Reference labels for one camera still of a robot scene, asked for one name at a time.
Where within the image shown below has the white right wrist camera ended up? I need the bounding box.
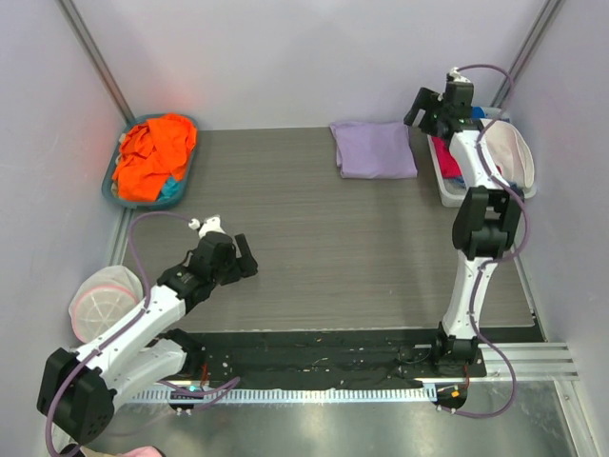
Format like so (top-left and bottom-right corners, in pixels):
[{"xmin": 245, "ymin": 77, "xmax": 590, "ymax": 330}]
[{"xmin": 446, "ymin": 68, "xmax": 473, "ymax": 87}]

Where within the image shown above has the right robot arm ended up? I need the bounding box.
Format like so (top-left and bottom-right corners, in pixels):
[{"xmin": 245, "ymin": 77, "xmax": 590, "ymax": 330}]
[{"xmin": 403, "ymin": 75, "xmax": 522, "ymax": 376}]

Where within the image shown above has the blue t-shirt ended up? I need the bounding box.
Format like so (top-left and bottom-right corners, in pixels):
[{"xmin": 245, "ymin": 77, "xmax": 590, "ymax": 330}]
[{"xmin": 471, "ymin": 106, "xmax": 486, "ymax": 119}]

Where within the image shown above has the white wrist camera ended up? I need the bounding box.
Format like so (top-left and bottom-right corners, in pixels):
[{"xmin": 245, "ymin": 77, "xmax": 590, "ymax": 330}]
[
  {"xmin": 187, "ymin": 215, "xmax": 226, "ymax": 239},
  {"xmin": 446, "ymin": 68, "xmax": 473, "ymax": 87}
]

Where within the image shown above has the blue checked shirt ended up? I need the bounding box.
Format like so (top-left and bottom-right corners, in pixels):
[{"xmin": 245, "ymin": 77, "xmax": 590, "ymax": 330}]
[{"xmin": 448, "ymin": 176, "xmax": 466, "ymax": 189}]

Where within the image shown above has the teal t-shirt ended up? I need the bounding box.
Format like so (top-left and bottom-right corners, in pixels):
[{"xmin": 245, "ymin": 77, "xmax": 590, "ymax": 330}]
[{"xmin": 157, "ymin": 175, "xmax": 183, "ymax": 202}]

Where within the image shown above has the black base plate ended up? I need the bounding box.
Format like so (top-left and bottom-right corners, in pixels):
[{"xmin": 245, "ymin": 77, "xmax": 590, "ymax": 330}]
[{"xmin": 175, "ymin": 329, "xmax": 487, "ymax": 390}]

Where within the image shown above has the white t-shirt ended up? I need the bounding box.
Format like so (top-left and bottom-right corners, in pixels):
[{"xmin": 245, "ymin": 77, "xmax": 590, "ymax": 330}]
[{"xmin": 484, "ymin": 120, "xmax": 535, "ymax": 189}]

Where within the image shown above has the pink t-shirt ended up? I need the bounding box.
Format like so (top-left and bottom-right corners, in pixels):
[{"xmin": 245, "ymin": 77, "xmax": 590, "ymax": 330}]
[{"xmin": 431, "ymin": 137, "xmax": 465, "ymax": 185}]

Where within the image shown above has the lavender t-shirt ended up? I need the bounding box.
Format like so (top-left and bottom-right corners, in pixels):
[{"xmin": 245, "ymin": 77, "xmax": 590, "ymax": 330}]
[{"xmin": 329, "ymin": 122, "xmax": 418, "ymax": 180}]

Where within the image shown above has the white mesh hamper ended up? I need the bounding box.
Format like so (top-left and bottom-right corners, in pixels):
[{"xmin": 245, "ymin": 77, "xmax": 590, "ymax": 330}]
[{"xmin": 69, "ymin": 266, "xmax": 144, "ymax": 343}]

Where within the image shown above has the white slotted cable duct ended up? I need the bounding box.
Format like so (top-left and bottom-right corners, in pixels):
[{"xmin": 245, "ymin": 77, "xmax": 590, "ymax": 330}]
[{"xmin": 130, "ymin": 384, "xmax": 437, "ymax": 407}]

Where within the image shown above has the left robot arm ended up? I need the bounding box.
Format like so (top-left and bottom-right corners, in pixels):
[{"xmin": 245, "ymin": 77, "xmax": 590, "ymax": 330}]
[{"xmin": 36, "ymin": 230, "xmax": 258, "ymax": 445}]

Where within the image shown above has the teal laundry basket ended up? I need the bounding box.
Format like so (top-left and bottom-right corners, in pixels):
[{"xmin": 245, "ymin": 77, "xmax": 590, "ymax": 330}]
[{"xmin": 101, "ymin": 112, "xmax": 201, "ymax": 212}]

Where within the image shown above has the pink cloth at bottom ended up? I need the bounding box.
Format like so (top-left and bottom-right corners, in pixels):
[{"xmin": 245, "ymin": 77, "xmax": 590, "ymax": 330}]
[{"xmin": 56, "ymin": 442, "xmax": 166, "ymax": 457}]

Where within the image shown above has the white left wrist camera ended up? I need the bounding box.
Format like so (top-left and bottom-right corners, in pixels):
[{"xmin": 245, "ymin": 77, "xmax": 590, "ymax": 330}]
[{"xmin": 187, "ymin": 215, "xmax": 226, "ymax": 239}]

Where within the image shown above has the orange t-shirt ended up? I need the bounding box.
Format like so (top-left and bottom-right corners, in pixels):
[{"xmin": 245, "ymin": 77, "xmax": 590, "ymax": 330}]
[{"xmin": 111, "ymin": 112, "xmax": 199, "ymax": 202}]

